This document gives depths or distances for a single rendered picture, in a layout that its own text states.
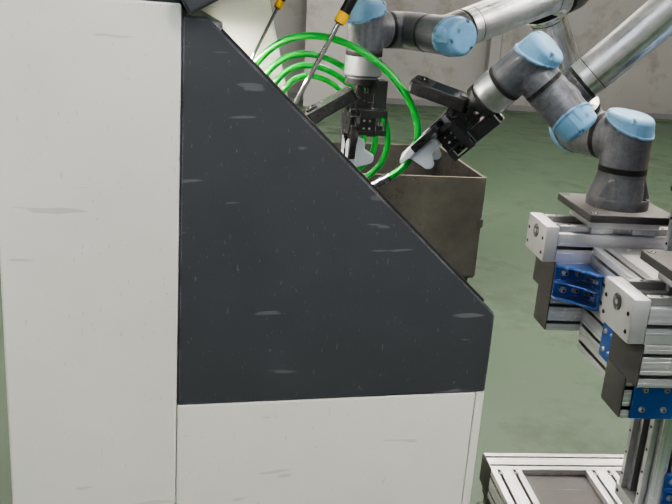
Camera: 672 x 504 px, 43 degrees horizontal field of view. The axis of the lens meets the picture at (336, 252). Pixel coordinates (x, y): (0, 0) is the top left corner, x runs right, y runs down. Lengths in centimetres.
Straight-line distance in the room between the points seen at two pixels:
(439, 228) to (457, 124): 280
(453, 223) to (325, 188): 299
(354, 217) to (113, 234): 40
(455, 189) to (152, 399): 302
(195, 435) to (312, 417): 21
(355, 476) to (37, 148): 83
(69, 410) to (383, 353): 56
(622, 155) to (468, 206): 231
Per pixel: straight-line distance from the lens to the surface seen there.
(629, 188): 215
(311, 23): 1138
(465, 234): 443
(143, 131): 137
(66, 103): 137
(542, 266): 221
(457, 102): 159
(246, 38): 207
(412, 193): 429
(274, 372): 152
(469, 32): 169
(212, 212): 141
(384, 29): 174
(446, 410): 165
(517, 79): 153
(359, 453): 164
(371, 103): 177
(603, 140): 217
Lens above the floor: 151
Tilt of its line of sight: 17 degrees down
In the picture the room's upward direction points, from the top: 4 degrees clockwise
